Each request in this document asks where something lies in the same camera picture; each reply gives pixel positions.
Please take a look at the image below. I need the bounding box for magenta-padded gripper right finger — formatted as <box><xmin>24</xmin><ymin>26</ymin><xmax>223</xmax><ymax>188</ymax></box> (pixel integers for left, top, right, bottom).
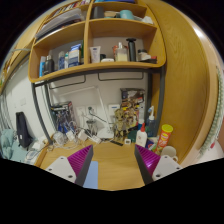
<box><xmin>134</xmin><ymin>143</ymin><xmax>184</xmax><ymax>185</ymax></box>

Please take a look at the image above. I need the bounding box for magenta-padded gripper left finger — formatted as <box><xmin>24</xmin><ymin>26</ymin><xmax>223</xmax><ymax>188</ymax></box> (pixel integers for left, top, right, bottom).
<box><xmin>44</xmin><ymin>143</ymin><xmax>94</xmax><ymax>187</ymax></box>

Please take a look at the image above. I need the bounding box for light blue mouse pad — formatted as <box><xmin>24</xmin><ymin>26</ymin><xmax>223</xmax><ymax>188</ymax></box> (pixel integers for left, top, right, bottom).
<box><xmin>82</xmin><ymin>160</ymin><xmax>100</xmax><ymax>190</ymax></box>

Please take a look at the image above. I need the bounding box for white mug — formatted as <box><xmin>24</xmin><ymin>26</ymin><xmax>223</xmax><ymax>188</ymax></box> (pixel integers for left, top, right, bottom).
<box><xmin>160</xmin><ymin>145</ymin><xmax>179</xmax><ymax>163</ymax></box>

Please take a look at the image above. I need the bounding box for small blue box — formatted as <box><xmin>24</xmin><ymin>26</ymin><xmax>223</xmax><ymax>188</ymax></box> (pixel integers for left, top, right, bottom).
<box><xmin>145</xmin><ymin>138</ymin><xmax>159</xmax><ymax>153</ymax></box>

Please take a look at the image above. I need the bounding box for red chip can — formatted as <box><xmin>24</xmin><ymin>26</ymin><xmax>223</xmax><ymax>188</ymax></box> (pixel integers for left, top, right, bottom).
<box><xmin>155</xmin><ymin>123</ymin><xmax>174</xmax><ymax>156</ymax></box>

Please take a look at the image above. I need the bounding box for clear jar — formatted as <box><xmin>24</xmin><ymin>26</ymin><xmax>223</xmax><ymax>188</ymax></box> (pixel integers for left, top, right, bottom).
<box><xmin>52</xmin><ymin>130</ymin><xmax>66</xmax><ymax>146</ymax></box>

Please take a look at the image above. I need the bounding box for white charger block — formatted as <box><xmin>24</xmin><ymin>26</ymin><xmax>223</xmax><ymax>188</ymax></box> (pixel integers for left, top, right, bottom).
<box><xmin>65</xmin><ymin>129</ymin><xmax>76</xmax><ymax>141</ymax></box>

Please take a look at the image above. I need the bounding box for white red-capped lotion bottle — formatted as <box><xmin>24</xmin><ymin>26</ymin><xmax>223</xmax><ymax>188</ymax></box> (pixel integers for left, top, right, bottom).
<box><xmin>135</xmin><ymin>122</ymin><xmax>148</xmax><ymax>148</ymax></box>

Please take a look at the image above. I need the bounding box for white power adapter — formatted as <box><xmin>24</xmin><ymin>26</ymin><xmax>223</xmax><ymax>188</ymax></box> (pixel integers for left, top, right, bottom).
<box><xmin>77</xmin><ymin>129</ymin><xmax>88</xmax><ymax>142</ymax></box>

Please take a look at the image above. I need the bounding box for metal cup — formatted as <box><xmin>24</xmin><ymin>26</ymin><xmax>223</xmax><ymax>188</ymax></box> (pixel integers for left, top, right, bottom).
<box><xmin>86</xmin><ymin>119</ymin><xmax>98</xmax><ymax>134</ymax></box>

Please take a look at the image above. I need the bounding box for blue model kit box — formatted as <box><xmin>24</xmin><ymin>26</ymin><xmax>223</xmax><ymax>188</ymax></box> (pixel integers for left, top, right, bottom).
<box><xmin>49</xmin><ymin>100</ymin><xmax>75</xmax><ymax>134</ymax></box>

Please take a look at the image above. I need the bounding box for teal cloth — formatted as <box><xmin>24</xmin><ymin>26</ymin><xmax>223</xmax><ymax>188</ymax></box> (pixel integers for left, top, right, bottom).
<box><xmin>0</xmin><ymin>129</ymin><xmax>28</xmax><ymax>164</ymax></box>

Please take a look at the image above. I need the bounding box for printed picture box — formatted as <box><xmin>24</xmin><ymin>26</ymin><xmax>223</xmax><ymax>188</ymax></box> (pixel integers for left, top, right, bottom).
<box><xmin>119</xmin><ymin>87</ymin><xmax>147</xmax><ymax>111</ymax></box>

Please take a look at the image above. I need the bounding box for wooden shelf unit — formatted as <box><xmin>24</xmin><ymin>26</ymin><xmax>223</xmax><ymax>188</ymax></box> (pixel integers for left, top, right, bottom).
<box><xmin>28</xmin><ymin>0</ymin><xmax>167</xmax><ymax>84</ymax></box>

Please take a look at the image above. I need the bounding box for white cable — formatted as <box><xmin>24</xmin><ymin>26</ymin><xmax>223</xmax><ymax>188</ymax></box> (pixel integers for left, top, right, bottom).
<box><xmin>25</xmin><ymin>121</ymin><xmax>103</xmax><ymax>161</ymax></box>

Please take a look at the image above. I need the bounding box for black cable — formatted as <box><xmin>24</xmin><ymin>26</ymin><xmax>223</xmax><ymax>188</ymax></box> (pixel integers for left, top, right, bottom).
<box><xmin>88</xmin><ymin>107</ymin><xmax>109</xmax><ymax>125</ymax></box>

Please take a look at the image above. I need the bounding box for dark grey metal frame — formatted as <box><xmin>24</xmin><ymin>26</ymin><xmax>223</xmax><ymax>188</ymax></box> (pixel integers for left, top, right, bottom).
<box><xmin>31</xmin><ymin>66</ymin><xmax>166</xmax><ymax>144</ymax></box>

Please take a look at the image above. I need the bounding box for white wall box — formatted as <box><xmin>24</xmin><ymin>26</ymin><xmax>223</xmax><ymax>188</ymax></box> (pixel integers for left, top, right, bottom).
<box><xmin>107</xmin><ymin>103</ymin><xmax>120</xmax><ymax>116</ymax></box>

